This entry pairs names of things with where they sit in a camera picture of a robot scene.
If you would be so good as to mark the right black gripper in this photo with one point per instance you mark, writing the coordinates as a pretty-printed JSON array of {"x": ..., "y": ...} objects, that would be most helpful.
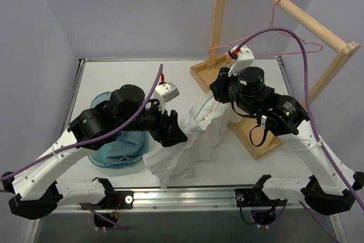
[{"x": 219, "y": 89}]

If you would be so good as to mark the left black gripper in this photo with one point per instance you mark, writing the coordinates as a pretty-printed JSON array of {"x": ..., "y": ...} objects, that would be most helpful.
[{"x": 167, "y": 128}]

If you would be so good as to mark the white garment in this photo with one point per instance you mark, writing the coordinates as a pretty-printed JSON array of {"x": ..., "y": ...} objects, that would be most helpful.
[{"x": 204, "y": 133}]

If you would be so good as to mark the blue denim skirt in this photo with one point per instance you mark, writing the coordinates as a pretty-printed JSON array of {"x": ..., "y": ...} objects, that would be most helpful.
[{"x": 128, "y": 147}]

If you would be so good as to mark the pink wire hanger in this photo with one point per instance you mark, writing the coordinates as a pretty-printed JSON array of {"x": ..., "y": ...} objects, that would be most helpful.
[{"x": 271, "y": 46}]

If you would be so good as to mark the blue wire hanger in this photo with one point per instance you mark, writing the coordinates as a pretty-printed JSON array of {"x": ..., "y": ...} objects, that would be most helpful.
[{"x": 202, "y": 107}]

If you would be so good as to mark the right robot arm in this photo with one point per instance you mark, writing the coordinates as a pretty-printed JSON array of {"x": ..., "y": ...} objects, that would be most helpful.
[{"x": 329, "y": 190}]

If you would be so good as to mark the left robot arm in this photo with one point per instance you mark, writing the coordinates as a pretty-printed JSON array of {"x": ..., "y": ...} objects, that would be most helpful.
[{"x": 112, "y": 134}]

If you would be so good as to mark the wooden clothes rack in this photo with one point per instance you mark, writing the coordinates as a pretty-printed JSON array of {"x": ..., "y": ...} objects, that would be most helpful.
[{"x": 204, "y": 73}]

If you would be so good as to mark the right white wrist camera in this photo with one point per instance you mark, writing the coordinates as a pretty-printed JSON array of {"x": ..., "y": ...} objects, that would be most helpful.
[{"x": 242, "y": 58}]

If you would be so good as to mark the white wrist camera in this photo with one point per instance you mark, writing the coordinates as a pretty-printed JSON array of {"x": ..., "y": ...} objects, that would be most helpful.
[
  {"x": 165, "y": 92},
  {"x": 242, "y": 58}
]

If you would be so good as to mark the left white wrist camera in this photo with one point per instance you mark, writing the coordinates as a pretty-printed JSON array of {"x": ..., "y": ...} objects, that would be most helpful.
[{"x": 165, "y": 92}]

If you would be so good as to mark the aluminium front rail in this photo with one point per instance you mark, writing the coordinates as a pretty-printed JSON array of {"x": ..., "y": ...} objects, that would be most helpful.
[{"x": 172, "y": 197}]

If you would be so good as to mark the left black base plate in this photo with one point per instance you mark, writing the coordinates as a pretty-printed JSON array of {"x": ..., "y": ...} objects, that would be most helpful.
[{"x": 119, "y": 200}]

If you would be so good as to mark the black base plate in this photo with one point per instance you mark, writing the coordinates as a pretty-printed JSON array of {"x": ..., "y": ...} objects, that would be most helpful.
[
  {"x": 119, "y": 200},
  {"x": 247, "y": 197}
]

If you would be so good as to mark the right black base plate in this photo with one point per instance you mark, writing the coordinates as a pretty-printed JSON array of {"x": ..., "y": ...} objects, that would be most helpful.
[{"x": 247, "y": 197}]

